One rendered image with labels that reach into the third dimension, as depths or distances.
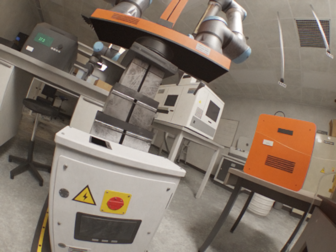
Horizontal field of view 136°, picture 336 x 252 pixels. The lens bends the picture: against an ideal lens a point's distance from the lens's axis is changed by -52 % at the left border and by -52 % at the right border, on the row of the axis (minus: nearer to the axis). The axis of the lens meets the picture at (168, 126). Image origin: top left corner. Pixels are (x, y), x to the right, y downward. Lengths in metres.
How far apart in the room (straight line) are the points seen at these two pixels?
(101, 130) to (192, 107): 1.22
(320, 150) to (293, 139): 2.85
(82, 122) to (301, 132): 1.44
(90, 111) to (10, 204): 0.89
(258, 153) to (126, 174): 0.85
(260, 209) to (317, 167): 1.79
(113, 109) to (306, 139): 1.00
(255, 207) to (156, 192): 2.34
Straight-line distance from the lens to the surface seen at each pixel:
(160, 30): 0.49
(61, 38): 1.18
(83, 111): 1.05
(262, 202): 2.56
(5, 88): 1.20
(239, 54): 0.68
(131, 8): 0.59
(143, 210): 0.36
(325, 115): 4.49
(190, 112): 1.48
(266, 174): 0.97
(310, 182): 3.72
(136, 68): 0.43
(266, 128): 1.02
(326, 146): 3.87
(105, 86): 1.65
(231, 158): 3.67
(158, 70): 0.45
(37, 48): 1.19
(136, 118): 0.40
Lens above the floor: 0.77
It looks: 4 degrees up
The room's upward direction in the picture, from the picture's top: 21 degrees clockwise
